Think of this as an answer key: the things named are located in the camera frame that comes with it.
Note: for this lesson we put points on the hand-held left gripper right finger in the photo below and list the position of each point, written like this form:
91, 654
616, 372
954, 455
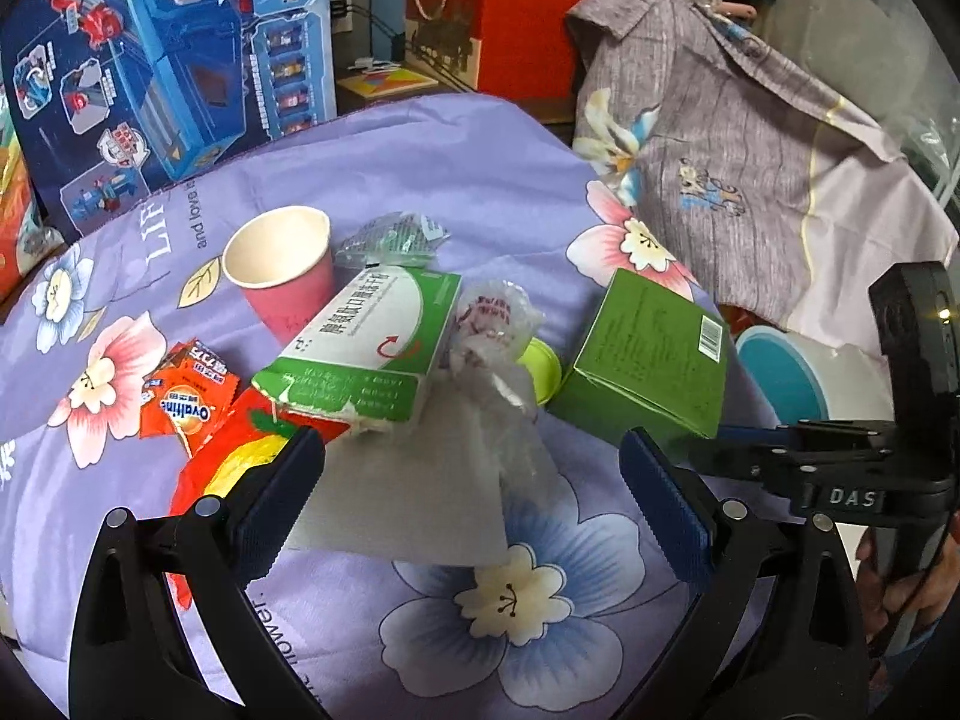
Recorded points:
667, 502

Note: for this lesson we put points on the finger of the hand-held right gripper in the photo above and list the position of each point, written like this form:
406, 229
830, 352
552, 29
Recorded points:
750, 435
712, 460

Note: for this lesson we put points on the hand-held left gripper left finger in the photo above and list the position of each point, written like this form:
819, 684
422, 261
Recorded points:
277, 495

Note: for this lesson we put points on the white bin with teal inside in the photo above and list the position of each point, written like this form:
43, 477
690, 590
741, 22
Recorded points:
780, 382

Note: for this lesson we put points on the red and yellow snack packet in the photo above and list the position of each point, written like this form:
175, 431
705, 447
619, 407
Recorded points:
240, 442

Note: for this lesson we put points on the green cardboard box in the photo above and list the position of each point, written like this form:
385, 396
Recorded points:
637, 360

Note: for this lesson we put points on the orange drink sachet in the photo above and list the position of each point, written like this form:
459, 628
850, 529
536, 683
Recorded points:
187, 405

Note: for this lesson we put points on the white paper tissue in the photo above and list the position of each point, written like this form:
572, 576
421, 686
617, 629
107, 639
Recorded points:
420, 487

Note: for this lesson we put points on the green and white medicine box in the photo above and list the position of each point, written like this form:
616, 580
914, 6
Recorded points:
360, 345

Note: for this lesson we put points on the clear plastic wrapper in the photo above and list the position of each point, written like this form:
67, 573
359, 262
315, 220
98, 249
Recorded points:
487, 322

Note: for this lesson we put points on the person's right hand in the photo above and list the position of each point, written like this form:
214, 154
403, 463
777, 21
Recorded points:
877, 570

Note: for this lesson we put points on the yellow-green round lid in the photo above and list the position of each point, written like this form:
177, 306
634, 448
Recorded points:
546, 375

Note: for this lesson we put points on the purple floral blanket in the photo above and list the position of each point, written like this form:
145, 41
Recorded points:
525, 615

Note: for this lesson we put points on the pink paper cup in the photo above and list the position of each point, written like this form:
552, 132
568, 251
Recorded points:
292, 300

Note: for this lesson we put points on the clear green-printed wrapper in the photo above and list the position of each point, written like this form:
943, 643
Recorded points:
390, 240

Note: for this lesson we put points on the grey-purple floral shirt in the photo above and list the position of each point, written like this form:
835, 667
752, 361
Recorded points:
712, 127

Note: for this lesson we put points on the clear plastic sheet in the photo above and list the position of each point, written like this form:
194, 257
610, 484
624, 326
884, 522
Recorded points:
862, 22

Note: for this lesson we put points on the orange printed box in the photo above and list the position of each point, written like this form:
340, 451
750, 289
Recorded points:
22, 225

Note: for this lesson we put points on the colourful puzzle board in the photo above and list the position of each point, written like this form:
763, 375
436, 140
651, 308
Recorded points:
386, 81

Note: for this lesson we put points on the blue toy set box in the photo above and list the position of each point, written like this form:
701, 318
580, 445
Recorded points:
187, 52

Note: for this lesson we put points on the red gift bag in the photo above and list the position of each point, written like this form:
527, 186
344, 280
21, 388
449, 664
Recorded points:
517, 15

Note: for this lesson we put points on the white power socket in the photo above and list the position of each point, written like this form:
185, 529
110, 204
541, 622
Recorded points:
340, 15

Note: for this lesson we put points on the blue flat box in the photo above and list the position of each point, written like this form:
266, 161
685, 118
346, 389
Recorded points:
388, 19

